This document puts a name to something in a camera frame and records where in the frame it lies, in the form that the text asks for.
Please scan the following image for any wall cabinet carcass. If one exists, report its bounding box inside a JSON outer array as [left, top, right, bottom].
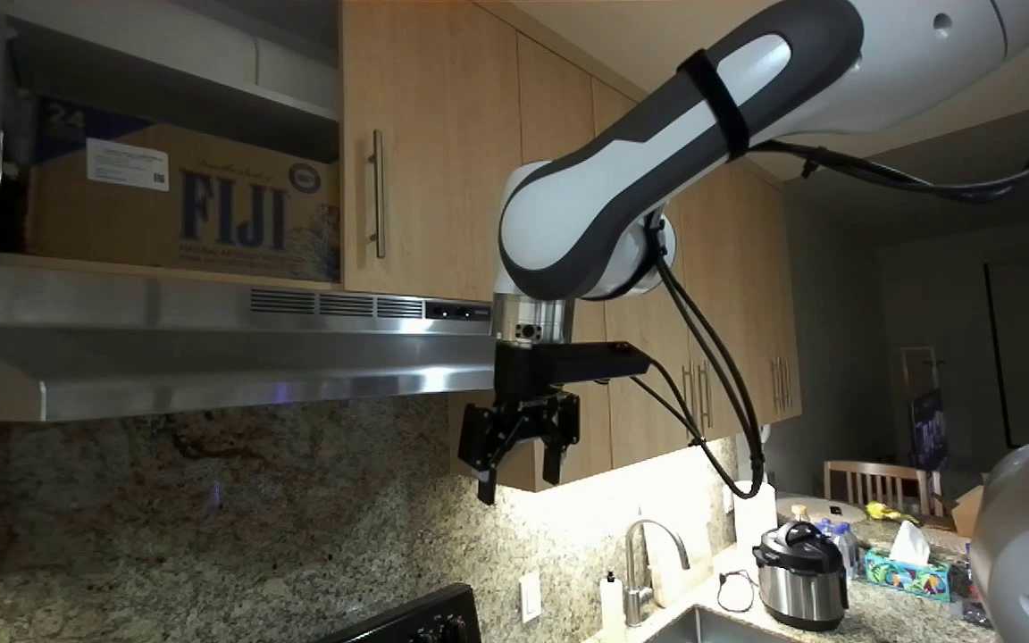
[[0, 0, 346, 286]]

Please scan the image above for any black electric stove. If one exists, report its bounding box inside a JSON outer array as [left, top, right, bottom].
[[315, 583, 483, 643]]

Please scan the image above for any white paper towel roll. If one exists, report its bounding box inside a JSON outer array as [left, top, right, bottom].
[[728, 475, 782, 554]]

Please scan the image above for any white cabinet shelf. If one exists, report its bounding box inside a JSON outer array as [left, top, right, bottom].
[[6, 11, 344, 125]]

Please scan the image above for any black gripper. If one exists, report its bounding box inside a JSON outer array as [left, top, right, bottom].
[[458, 338, 587, 508]]

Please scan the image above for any black strap on forearm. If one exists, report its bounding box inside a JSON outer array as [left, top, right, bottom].
[[676, 45, 757, 162]]

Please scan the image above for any blue hanging bag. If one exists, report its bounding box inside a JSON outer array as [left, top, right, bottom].
[[904, 391, 949, 475]]

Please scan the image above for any water bottle blue label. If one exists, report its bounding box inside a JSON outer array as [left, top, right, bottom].
[[946, 558, 992, 630]]

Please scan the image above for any round white table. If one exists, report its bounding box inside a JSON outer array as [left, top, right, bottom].
[[774, 494, 868, 528]]

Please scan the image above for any light wooden chair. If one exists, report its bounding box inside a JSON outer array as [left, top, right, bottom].
[[821, 457, 949, 527]]

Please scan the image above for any clear plastic jar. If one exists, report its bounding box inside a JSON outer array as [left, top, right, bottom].
[[813, 504, 864, 577]]

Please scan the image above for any colourful tissue box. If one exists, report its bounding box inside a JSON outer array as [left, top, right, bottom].
[[859, 519, 958, 605]]

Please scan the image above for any white wall outlet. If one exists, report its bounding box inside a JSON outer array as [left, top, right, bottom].
[[513, 568, 545, 630]]

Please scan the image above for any steel pressure cooker black lid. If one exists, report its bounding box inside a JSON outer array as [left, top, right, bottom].
[[751, 519, 850, 637]]

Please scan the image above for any chrome kitchen faucet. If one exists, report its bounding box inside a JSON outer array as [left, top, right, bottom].
[[618, 516, 695, 634]]

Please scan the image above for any stainless steel range hood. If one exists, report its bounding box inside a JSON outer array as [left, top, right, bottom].
[[0, 253, 505, 424]]

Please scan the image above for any white soap bottle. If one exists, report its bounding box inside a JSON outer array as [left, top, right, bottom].
[[596, 568, 628, 637]]

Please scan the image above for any brown Fiji cardboard box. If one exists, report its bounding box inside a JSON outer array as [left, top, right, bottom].
[[0, 94, 346, 286]]

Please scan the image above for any steel kitchen sink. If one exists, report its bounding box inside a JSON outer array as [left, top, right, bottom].
[[642, 602, 787, 643]]

